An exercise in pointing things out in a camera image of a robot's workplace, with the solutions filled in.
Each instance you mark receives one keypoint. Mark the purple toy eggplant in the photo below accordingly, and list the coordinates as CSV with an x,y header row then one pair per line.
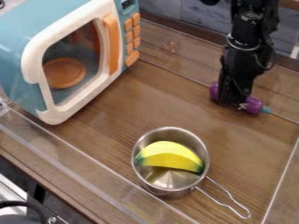
x,y
253,105

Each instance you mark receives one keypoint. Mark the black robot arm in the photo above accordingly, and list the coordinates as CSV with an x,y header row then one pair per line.
x,y
254,18

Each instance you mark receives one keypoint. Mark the silver pot with wire handle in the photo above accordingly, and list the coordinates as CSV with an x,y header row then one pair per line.
x,y
174,183

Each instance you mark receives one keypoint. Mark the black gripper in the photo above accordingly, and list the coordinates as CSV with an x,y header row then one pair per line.
x,y
242,66

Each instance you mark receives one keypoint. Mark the orange microwave turntable plate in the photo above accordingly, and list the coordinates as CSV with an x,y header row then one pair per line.
x,y
65,72

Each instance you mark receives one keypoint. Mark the yellow green toy banana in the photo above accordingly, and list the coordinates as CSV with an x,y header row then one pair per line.
x,y
171,155

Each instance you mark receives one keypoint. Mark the blue toy microwave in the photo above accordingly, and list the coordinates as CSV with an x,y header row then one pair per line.
x,y
97,31

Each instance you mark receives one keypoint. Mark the clear acrylic barrier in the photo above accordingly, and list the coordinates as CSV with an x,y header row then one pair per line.
x,y
93,189

